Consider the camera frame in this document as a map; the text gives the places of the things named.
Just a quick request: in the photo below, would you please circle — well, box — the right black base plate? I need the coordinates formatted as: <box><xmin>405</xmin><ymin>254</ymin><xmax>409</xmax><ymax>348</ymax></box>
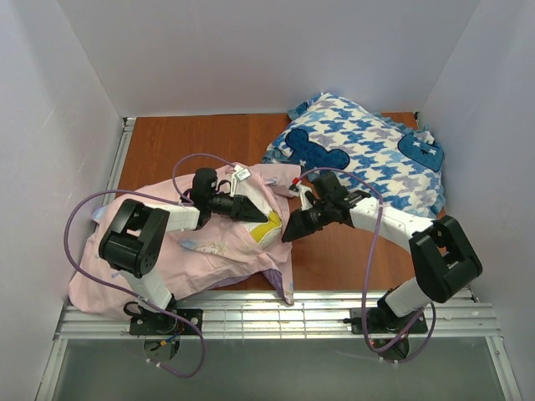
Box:
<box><xmin>344</xmin><ymin>307</ymin><xmax>428</xmax><ymax>334</ymax></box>

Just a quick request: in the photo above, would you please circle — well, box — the pink pillowcase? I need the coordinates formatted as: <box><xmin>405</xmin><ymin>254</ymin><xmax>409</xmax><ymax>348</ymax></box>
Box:
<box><xmin>69</xmin><ymin>164</ymin><xmax>301</xmax><ymax>319</ymax></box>

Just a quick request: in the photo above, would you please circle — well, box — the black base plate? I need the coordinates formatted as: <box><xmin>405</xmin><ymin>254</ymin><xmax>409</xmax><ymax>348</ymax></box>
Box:
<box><xmin>344</xmin><ymin>307</ymin><xmax>428</xmax><ymax>334</ymax></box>
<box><xmin>126</xmin><ymin>309</ymin><xmax>203</xmax><ymax>336</ymax></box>

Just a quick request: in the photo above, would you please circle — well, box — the white pillow yellow edge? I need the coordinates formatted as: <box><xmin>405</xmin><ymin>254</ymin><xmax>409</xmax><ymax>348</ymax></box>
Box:
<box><xmin>244</xmin><ymin>211</ymin><xmax>283</xmax><ymax>249</ymax></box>

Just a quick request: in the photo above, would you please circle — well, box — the aluminium left side rail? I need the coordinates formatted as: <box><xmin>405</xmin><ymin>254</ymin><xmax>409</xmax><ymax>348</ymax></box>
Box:
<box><xmin>106</xmin><ymin>117</ymin><xmax>136</xmax><ymax>190</ymax></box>

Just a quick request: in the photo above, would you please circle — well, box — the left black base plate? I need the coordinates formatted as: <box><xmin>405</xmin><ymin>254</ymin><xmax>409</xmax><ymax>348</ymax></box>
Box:
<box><xmin>126</xmin><ymin>309</ymin><xmax>203</xmax><ymax>336</ymax></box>

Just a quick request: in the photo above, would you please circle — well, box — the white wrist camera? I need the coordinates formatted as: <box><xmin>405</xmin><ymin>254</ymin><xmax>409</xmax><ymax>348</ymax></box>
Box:
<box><xmin>229</xmin><ymin>165</ymin><xmax>251</xmax><ymax>196</ymax></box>
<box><xmin>288</xmin><ymin>178</ymin><xmax>316</xmax><ymax>211</ymax></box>

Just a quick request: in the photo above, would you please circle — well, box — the aluminium front rail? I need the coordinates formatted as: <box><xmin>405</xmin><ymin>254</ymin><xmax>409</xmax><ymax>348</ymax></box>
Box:
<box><xmin>53</xmin><ymin>287</ymin><xmax>502</xmax><ymax>340</ymax></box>

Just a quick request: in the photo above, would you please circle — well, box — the aluminium rail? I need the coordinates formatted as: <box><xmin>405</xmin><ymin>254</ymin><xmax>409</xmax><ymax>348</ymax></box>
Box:
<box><xmin>106</xmin><ymin>117</ymin><xmax>136</xmax><ymax>190</ymax></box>
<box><xmin>53</xmin><ymin>287</ymin><xmax>502</xmax><ymax>340</ymax></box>

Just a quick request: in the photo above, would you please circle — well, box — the blue white houndstooth pillow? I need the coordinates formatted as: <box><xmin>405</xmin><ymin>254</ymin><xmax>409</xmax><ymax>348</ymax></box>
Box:
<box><xmin>262</xmin><ymin>93</ymin><xmax>446</xmax><ymax>218</ymax></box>

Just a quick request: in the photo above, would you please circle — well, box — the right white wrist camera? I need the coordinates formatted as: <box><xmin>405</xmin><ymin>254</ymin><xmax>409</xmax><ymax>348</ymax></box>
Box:
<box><xmin>288</xmin><ymin>178</ymin><xmax>316</xmax><ymax>211</ymax></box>

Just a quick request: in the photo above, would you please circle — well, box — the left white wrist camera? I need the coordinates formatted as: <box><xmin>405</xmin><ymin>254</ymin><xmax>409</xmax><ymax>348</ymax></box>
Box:
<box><xmin>229</xmin><ymin>165</ymin><xmax>251</xmax><ymax>196</ymax></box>

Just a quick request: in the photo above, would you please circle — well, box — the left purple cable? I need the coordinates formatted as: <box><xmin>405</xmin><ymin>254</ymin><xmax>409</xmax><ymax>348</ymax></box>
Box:
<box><xmin>63</xmin><ymin>153</ymin><xmax>208</xmax><ymax>379</ymax></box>

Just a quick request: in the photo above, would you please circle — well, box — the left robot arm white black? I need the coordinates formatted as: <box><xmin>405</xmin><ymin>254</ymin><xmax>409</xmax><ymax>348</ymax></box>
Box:
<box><xmin>99</xmin><ymin>165</ymin><xmax>269</xmax><ymax>334</ymax></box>

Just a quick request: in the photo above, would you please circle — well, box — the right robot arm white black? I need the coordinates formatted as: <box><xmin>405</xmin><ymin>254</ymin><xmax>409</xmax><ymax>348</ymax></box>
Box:
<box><xmin>282</xmin><ymin>172</ymin><xmax>482</xmax><ymax>332</ymax></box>

